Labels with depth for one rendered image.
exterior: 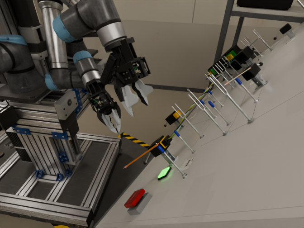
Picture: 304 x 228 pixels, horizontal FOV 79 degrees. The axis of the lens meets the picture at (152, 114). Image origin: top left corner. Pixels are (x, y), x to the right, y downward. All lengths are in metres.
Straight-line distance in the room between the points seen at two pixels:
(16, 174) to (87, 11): 1.69
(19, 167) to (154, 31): 2.39
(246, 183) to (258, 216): 0.06
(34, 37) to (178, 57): 2.29
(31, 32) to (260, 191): 1.17
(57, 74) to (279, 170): 0.82
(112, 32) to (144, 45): 2.59
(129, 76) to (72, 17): 0.22
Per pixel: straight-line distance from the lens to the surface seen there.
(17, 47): 0.97
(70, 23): 0.60
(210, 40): 3.06
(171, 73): 3.22
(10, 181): 2.02
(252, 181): 0.31
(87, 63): 0.79
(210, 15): 3.01
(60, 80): 0.89
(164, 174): 0.58
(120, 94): 0.54
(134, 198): 0.53
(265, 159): 0.33
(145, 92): 0.60
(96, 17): 0.55
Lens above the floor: 1.59
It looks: 36 degrees down
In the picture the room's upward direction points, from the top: 2 degrees clockwise
